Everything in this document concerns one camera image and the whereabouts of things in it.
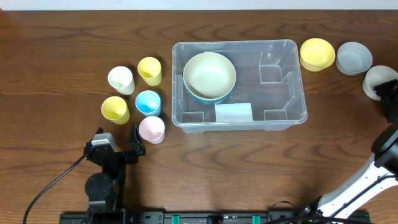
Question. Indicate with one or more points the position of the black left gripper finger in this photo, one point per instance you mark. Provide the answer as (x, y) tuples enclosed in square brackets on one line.
[(99, 131), (135, 141)]

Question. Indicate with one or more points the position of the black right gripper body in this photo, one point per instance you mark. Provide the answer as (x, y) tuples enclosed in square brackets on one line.
[(387, 91)]

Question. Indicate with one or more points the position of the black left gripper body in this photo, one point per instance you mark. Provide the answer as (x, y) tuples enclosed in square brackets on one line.
[(117, 156)]

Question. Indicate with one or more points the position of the white small bowl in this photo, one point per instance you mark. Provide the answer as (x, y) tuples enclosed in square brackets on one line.
[(376, 76)]

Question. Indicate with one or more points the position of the grey small bowl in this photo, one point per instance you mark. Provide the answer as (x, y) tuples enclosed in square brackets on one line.
[(353, 58)]

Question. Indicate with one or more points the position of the yellow small bowl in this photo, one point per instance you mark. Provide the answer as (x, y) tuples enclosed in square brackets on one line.
[(316, 54)]

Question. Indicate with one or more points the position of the beige large bowl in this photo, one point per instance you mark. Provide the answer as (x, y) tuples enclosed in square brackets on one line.
[(209, 75)]

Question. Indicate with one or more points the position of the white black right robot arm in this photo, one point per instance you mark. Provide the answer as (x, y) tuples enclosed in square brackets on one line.
[(378, 174)]

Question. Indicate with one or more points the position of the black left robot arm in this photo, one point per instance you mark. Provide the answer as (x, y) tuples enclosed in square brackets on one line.
[(105, 189)]

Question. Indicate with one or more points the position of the pink plastic cup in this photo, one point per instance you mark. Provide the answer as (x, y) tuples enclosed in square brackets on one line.
[(152, 129)]

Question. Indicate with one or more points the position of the yellow cup near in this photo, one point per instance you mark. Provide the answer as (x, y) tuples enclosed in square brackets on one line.
[(115, 109)]

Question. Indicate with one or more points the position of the yellow cup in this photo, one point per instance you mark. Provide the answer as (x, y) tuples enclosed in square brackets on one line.
[(115, 109), (150, 70)]

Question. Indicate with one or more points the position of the light blue plastic cup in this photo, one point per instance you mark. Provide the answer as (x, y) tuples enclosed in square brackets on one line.
[(148, 103)]

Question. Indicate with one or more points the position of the white plastic cup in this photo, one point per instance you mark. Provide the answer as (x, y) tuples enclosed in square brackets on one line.
[(121, 79)]

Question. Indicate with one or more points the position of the yellow cup far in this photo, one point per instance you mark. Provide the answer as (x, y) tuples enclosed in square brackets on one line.
[(150, 70)]

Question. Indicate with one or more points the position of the dark teal large bowl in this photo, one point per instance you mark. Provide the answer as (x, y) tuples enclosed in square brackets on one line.
[(209, 102)]

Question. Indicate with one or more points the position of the clear plastic storage bin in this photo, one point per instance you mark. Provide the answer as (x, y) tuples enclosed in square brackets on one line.
[(268, 77)]

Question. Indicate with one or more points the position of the white label sticker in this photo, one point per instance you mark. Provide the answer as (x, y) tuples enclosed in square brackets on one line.
[(233, 113)]

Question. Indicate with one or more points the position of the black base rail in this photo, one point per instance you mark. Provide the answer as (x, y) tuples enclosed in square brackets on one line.
[(157, 217)]

